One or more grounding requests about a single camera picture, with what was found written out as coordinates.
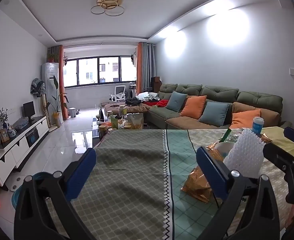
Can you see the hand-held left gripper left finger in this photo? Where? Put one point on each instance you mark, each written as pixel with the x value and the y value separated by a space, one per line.
pixel 82 172

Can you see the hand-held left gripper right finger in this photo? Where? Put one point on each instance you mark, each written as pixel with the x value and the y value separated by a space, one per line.
pixel 209 170

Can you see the gold foil snack wrapper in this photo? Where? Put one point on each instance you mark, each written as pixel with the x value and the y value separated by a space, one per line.
pixel 196 185

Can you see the white foam fruit net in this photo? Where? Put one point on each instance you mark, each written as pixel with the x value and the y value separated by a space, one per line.
pixel 244 152

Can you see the teal plastic bin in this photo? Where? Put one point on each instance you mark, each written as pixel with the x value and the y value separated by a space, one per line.
pixel 42 176

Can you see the yellow cloth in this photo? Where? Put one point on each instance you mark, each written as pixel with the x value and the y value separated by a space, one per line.
pixel 276 136

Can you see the brown foil wrapper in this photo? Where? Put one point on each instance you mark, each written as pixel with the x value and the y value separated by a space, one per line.
pixel 265 138

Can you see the blue capped white bottle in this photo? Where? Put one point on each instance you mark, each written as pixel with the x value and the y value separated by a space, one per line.
pixel 257 126

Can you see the green foil wrapper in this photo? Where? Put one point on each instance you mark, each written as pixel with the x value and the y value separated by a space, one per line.
pixel 228 135

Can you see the green patterned tablecloth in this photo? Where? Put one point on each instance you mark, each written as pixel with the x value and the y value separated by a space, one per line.
pixel 127 160

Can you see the orange cushion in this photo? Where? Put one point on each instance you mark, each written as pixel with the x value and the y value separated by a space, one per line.
pixel 193 106
pixel 244 118

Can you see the blue cushion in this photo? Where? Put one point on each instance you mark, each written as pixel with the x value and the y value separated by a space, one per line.
pixel 175 101
pixel 214 113

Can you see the assorted jars and tins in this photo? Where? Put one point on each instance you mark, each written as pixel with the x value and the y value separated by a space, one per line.
pixel 114 123

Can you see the small white pedal bin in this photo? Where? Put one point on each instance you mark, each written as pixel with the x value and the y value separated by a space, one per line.
pixel 72 112

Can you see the white bathroom scale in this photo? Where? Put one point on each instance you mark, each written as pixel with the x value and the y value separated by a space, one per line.
pixel 15 183

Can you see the white TV cabinet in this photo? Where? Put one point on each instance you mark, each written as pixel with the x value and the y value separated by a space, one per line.
pixel 14 150

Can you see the beige floor stand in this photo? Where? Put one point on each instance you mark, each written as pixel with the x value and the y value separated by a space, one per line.
pixel 46 110

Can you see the tall leafy potted plant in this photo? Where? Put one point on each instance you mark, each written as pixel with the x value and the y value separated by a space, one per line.
pixel 58 102

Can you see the clear plastic snack bag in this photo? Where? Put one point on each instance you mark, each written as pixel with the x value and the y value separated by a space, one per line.
pixel 135 121

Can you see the grey blue cloth bag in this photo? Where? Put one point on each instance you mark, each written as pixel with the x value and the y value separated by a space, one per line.
pixel 21 123

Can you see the green sofa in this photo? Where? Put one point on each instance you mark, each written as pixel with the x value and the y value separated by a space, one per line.
pixel 219 92

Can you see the red cloth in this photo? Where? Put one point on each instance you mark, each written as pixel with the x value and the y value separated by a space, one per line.
pixel 162 103

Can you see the blue white porcelain jar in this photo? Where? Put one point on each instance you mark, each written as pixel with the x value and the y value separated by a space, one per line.
pixel 11 132

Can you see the black monitor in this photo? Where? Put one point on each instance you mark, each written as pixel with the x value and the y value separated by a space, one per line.
pixel 28 108

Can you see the black clothing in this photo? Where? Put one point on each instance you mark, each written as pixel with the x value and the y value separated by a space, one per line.
pixel 133 101

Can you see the white office chair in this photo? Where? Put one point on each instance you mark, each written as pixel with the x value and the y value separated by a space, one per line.
pixel 119 92

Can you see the orange curtain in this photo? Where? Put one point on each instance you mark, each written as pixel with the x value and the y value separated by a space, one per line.
pixel 139 67
pixel 61 85

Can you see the pile of light clothes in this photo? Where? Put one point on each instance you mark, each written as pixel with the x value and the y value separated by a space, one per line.
pixel 148 97

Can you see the patterned draped cloth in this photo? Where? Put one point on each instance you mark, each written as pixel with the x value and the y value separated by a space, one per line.
pixel 38 87

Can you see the vase with green branches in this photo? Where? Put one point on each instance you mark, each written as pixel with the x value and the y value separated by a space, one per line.
pixel 3 116

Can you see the brown wooden cabinet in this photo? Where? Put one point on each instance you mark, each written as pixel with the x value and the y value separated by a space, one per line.
pixel 156 83

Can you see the black framed window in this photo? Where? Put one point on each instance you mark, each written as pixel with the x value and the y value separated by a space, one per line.
pixel 87 71

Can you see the white floor air conditioner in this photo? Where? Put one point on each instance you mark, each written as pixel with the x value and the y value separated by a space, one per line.
pixel 49 70

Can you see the small potted plant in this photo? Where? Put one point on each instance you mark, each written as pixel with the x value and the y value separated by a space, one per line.
pixel 52 57

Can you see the grey curtain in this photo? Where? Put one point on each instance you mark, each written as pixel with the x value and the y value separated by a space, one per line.
pixel 149 62

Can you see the wooden picture frame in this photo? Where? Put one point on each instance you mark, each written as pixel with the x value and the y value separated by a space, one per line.
pixel 4 135

